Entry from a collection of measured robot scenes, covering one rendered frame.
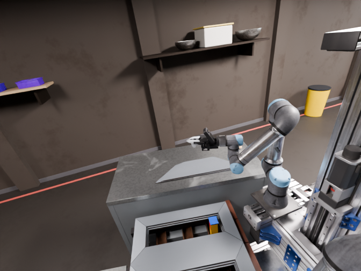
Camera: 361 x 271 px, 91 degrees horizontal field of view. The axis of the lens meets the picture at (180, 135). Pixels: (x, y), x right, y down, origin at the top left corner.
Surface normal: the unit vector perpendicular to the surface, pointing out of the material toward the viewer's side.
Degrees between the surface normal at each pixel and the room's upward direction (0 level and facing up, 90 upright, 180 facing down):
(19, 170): 90
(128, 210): 90
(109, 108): 90
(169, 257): 0
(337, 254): 69
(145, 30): 90
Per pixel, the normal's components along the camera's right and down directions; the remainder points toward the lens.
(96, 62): 0.32, 0.43
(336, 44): -0.94, 0.26
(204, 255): -0.12, -0.87
